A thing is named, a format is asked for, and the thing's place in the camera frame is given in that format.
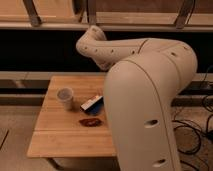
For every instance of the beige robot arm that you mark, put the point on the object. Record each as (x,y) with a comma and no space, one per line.
(143,77)

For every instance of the blue and white box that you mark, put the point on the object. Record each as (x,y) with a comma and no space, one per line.
(93,105)

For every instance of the dark red flat object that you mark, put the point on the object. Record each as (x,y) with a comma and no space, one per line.
(92,122)

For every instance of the wooden table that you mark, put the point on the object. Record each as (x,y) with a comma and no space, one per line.
(58,133)

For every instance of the wooden shelf frame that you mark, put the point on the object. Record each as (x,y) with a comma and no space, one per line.
(111,15)

